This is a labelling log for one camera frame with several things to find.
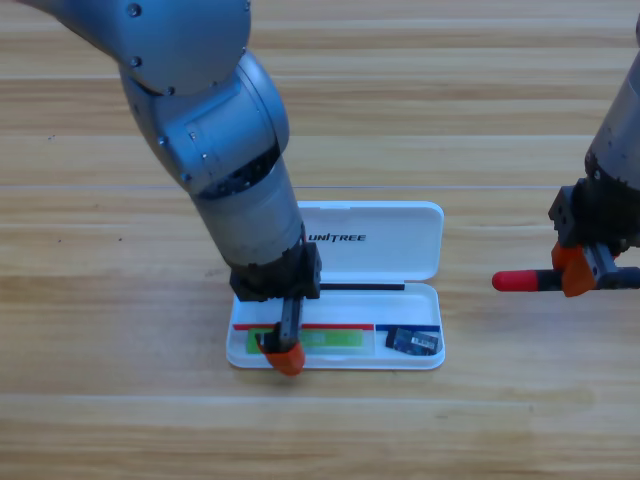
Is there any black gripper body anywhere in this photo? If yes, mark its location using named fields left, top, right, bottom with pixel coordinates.
left=229, top=247, right=324, bottom=351
left=548, top=178, right=640, bottom=279

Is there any black marker with red cap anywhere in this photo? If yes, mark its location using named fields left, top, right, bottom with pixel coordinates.
left=492, top=269, right=640, bottom=294

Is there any white Unitree pencil case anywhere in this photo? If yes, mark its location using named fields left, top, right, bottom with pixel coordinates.
left=225, top=200, right=446, bottom=371

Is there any green and white eraser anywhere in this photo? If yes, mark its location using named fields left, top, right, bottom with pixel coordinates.
left=245, top=327, right=376, bottom=357

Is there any small black sharpener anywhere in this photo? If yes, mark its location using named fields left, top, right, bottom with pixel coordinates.
left=383, top=327, right=440, bottom=357

